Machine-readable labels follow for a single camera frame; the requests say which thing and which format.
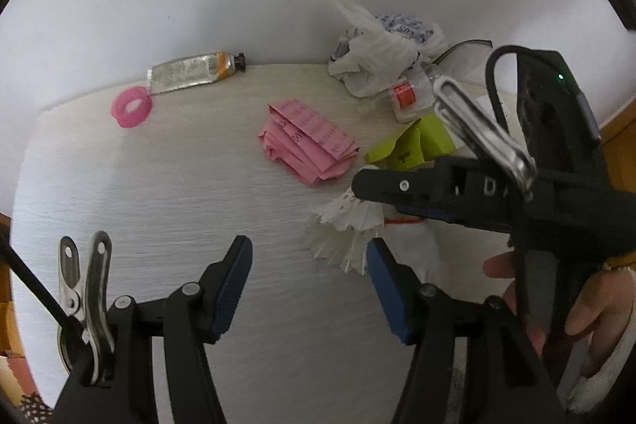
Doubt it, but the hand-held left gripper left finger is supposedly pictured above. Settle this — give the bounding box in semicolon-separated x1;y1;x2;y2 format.
52;235;254;424

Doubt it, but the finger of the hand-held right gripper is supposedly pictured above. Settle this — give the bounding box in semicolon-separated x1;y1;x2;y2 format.
395;204;512;233
352;167;450;207

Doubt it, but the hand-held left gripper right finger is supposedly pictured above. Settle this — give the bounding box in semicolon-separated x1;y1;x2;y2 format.
366;238;567;424

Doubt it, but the white feather shuttlecock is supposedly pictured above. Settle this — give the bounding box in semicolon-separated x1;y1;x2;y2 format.
304;186;423;276

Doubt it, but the white plastic bag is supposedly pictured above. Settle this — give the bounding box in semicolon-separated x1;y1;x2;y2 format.
323;0;423;98

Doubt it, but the person's right forearm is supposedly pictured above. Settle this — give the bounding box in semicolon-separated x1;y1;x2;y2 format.
566;250;636;415

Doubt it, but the person's right hand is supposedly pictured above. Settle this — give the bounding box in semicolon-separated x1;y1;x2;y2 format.
483;250;636;356

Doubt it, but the green white carton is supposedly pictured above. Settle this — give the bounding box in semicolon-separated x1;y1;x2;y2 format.
365;113;458;171

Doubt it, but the wooden furniture panel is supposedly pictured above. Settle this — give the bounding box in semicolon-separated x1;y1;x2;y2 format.
599;99;636;191

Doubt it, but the small clear bottle red label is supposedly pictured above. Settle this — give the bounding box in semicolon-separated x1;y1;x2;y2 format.
358;71;448;123

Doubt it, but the pink folded paper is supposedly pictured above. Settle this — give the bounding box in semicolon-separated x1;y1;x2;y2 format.
257;99;361;187

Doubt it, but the metal spring clip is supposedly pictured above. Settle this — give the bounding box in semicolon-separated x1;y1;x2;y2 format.
57;230;116;387

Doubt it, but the blue printed white bag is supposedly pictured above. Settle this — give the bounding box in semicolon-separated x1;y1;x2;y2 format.
329;12;448;67

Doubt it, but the pink lip-shaped item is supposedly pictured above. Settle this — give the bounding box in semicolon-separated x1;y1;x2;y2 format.
110;86;154;129

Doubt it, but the silver metallic tube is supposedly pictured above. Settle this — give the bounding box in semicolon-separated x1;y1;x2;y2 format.
147;50;246;94

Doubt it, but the polka dot bedding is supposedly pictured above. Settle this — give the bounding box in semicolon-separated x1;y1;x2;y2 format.
17;391;55;424

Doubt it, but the black cable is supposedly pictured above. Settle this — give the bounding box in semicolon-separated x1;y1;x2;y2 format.
0;232;83;333
484;45;535;325

